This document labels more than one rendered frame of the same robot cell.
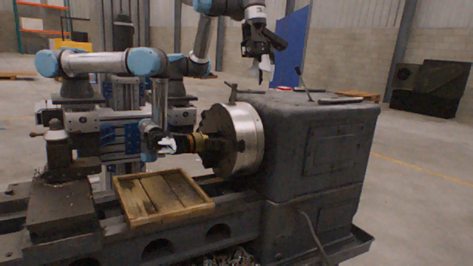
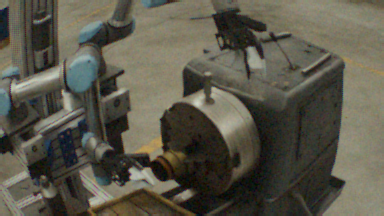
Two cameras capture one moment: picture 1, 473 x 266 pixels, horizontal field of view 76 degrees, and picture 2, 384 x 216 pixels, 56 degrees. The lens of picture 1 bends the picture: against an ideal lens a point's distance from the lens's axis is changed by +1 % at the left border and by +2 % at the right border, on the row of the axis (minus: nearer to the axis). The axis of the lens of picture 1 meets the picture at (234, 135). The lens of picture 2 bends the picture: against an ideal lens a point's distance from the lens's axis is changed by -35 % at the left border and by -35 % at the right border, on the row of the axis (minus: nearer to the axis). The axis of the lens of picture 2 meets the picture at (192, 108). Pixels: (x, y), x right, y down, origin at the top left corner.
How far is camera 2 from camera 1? 0.57 m
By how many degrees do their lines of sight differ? 14
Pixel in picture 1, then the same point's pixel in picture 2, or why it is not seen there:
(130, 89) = not seen: hidden behind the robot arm
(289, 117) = (285, 109)
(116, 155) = (59, 171)
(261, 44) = (244, 36)
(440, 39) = not seen: outside the picture
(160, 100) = (95, 103)
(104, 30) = (25, 33)
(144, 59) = (83, 71)
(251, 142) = (247, 151)
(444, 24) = not seen: outside the picture
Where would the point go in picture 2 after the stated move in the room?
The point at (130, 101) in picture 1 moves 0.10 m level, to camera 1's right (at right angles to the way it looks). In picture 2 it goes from (51, 100) to (68, 96)
